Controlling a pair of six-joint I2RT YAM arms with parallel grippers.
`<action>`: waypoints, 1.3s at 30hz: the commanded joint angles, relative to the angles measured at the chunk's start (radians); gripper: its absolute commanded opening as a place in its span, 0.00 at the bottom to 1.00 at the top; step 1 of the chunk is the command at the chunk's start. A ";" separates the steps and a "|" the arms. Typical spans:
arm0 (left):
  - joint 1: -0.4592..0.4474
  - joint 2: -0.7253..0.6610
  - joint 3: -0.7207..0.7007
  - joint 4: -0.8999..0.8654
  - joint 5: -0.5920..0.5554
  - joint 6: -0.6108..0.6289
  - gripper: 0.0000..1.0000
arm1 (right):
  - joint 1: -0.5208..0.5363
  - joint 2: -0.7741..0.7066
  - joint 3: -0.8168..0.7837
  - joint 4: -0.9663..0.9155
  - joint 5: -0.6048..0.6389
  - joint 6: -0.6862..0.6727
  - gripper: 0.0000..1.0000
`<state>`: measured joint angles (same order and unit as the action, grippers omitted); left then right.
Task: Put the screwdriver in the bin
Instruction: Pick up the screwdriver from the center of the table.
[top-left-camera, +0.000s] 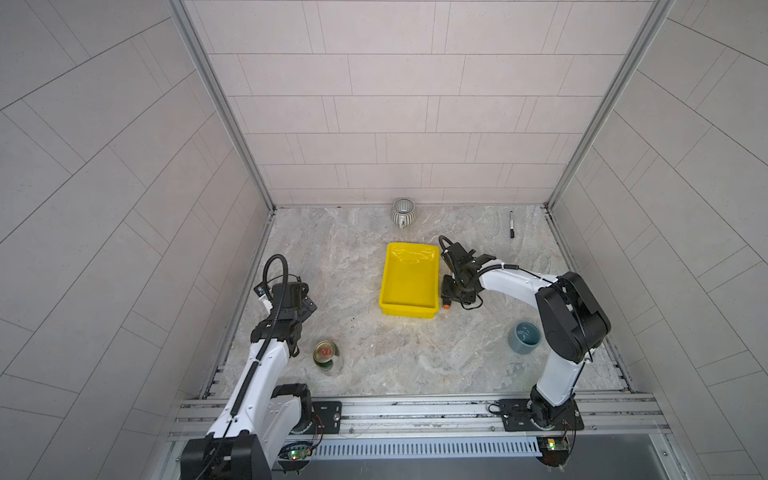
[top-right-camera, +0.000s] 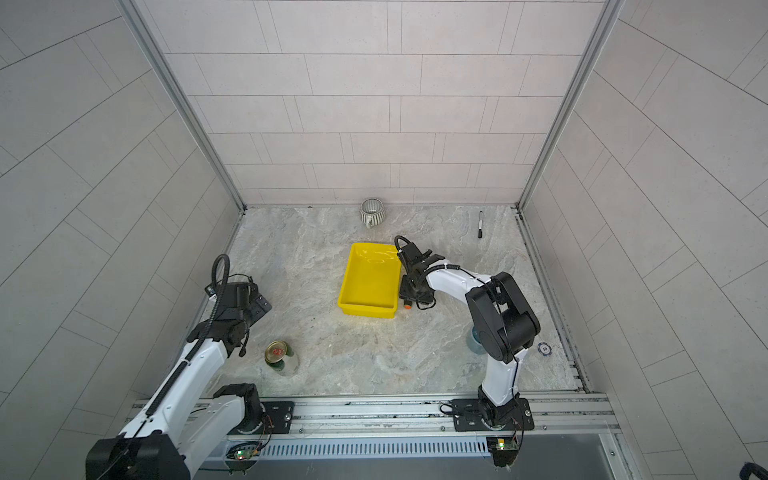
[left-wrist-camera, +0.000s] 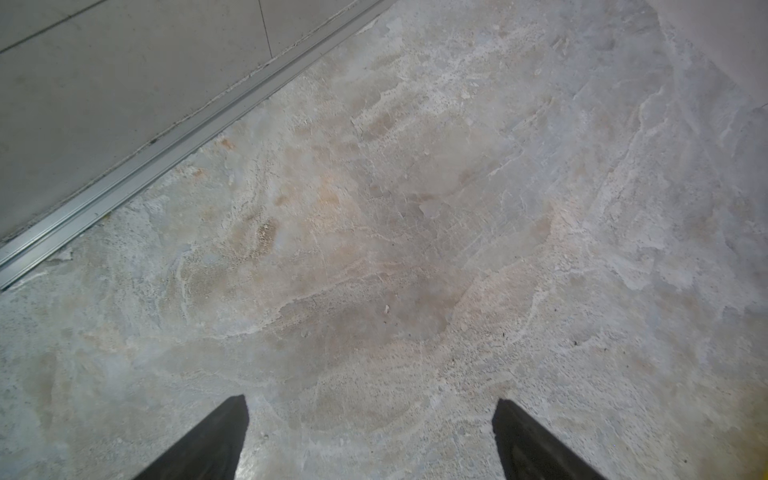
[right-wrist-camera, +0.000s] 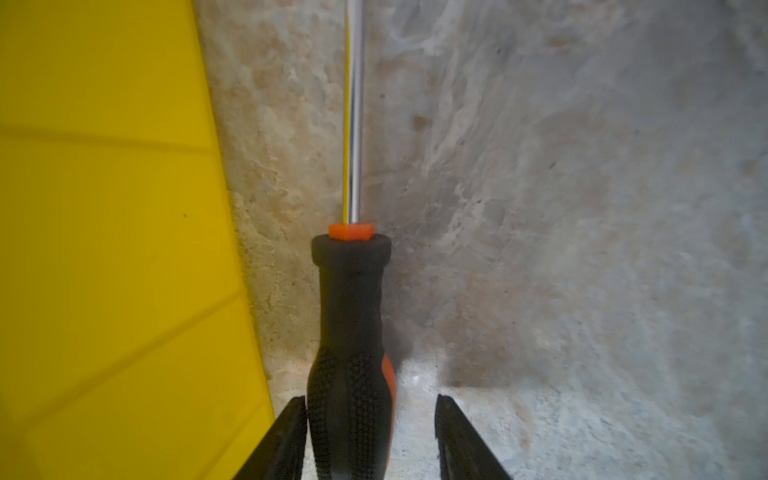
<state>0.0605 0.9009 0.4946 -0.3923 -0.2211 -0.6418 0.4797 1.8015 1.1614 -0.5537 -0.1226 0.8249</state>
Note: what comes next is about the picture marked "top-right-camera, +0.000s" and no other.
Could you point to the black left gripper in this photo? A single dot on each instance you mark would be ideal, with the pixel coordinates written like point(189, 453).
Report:
point(256, 306)

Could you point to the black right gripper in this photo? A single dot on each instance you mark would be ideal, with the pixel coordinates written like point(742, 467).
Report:
point(404, 289)

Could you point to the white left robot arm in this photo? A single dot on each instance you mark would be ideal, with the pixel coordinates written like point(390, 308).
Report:
point(174, 384)

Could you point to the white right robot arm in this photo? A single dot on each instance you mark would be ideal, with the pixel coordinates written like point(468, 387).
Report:
point(504, 323)

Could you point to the yellow plastic bin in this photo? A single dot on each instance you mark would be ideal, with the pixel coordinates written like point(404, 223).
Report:
point(370, 286)

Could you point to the blue tape roll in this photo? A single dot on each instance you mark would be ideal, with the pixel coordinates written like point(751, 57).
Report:
point(474, 343)

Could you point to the striped ceramic mug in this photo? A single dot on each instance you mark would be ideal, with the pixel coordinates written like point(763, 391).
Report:
point(372, 212)

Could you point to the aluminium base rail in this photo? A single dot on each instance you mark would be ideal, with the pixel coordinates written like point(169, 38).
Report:
point(357, 427)

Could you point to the aluminium corner post left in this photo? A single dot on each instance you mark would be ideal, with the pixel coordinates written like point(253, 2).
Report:
point(167, 79)

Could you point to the aluminium corner post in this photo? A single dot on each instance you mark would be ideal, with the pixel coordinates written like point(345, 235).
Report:
point(167, 79)
point(605, 22)

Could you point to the aluminium corner post right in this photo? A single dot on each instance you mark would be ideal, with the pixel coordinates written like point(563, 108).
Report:
point(605, 22)

